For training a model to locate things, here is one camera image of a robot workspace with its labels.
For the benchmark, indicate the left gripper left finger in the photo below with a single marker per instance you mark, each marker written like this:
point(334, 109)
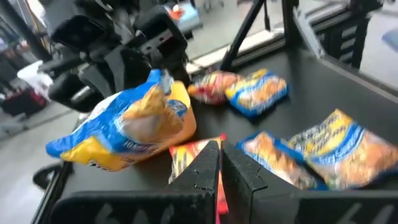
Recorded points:
point(186, 205)

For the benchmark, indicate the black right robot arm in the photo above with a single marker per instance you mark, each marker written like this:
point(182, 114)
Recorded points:
point(93, 6)

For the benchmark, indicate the dark red Maruchan noodle pack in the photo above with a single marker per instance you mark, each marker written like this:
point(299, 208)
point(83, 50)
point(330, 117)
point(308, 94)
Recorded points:
point(211, 87)

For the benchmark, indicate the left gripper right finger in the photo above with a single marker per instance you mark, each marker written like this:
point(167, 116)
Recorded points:
point(280, 208)

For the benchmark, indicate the orange Maruchan noodle pack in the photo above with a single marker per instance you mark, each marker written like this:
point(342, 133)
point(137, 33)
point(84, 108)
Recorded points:
point(186, 155)

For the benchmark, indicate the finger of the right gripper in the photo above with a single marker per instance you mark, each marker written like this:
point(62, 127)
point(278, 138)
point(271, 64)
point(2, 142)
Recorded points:
point(135, 70)
point(77, 93)

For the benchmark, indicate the black clamp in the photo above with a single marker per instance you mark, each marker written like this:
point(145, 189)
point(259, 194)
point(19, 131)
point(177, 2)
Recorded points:
point(36, 179)

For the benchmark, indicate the black table mat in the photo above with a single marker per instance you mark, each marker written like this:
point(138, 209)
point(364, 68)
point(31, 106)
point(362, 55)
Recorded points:
point(311, 93)

